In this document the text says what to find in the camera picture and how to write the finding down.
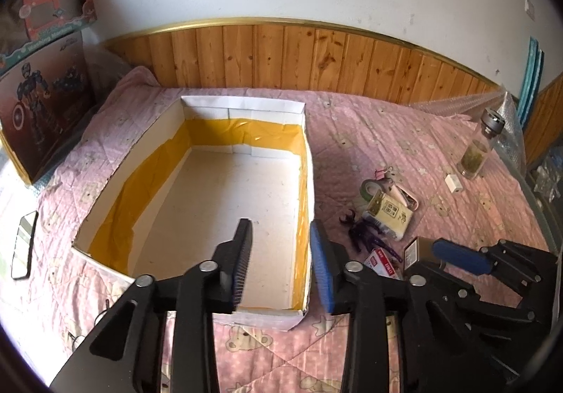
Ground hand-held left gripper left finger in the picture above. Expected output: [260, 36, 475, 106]
[48, 219, 254, 393]

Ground white cardboard box yellow tape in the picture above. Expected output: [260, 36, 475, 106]
[71, 95, 316, 331]

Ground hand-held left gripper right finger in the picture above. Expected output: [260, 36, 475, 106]
[310, 221, 507, 393]

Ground pink stapler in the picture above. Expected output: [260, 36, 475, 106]
[389, 184, 419, 211]

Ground small brown cardboard box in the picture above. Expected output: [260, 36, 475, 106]
[404, 237, 436, 278]

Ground green tape roll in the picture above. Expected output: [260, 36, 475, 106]
[360, 179, 388, 211]

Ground orange toy package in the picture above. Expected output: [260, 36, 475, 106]
[0, 0, 97, 65]

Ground yellow tissue packet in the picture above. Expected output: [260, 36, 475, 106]
[363, 192, 415, 241]

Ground dark clutter pile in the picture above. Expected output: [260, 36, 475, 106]
[528, 147, 563, 211]

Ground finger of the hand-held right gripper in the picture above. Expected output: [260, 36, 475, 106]
[432, 238, 558, 290]
[440, 285, 552, 330]

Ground robot figure toy package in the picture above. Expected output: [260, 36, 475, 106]
[0, 30, 96, 183]

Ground clear bubble wrap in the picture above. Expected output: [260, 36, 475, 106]
[409, 89, 529, 166]

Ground glass bottle with tea leaves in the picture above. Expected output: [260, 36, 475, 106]
[457, 108, 503, 180]

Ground red white staples box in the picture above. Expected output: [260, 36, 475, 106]
[363, 247, 404, 280]

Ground teal foam strips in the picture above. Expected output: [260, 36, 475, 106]
[517, 36, 544, 130]

